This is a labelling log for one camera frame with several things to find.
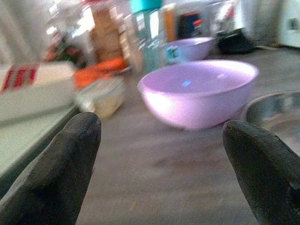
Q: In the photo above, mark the brown cardboard box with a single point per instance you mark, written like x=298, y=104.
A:
x=105, y=35

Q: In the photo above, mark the clear bottle with teal cap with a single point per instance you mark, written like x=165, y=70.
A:
x=146, y=35

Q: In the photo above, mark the lilac plastic bowl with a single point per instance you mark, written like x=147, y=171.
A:
x=199, y=93
x=192, y=48

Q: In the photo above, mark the silver metal bowl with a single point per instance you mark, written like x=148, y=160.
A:
x=276, y=114

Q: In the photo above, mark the white box with red print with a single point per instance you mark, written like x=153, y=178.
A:
x=32, y=89

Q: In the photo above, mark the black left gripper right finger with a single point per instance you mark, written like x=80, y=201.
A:
x=264, y=168

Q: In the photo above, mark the black bag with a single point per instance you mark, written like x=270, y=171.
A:
x=234, y=42

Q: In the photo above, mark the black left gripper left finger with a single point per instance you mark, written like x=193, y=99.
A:
x=56, y=173

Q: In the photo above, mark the white appliance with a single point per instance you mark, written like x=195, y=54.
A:
x=289, y=23

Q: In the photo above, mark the orange carton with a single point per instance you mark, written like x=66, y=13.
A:
x=169, y=24

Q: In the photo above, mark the clear container with orange lid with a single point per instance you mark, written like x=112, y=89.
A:
x=103, y=89

